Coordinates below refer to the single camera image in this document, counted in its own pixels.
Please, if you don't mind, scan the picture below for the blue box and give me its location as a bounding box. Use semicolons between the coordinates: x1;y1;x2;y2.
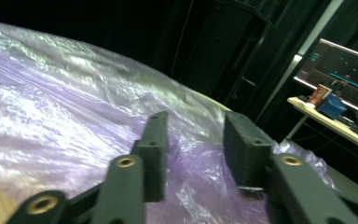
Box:
316;92;349;120

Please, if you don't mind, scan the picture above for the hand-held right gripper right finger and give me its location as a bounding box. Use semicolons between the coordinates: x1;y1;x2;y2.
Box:
223;110;275;191

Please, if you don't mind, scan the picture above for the white metal pole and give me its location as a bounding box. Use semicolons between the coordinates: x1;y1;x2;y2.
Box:
255;0;345;124

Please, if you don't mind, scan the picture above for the computer monitor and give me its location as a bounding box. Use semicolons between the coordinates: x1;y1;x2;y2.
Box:
293;37;358;119

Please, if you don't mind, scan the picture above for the light wooden side desk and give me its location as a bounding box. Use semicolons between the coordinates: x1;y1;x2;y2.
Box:
286;96;358;157

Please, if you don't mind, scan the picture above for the purple translucent plastic bag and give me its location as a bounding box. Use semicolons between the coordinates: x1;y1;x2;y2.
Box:
0;18;337;224

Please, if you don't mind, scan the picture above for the black cabinet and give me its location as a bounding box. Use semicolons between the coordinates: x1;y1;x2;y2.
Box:
180;0;276;108

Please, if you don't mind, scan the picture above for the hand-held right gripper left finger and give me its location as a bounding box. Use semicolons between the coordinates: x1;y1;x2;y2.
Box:
130;110;170;203

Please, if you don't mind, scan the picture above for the red printed box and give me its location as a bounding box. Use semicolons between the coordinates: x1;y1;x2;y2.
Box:
307;83;333;107

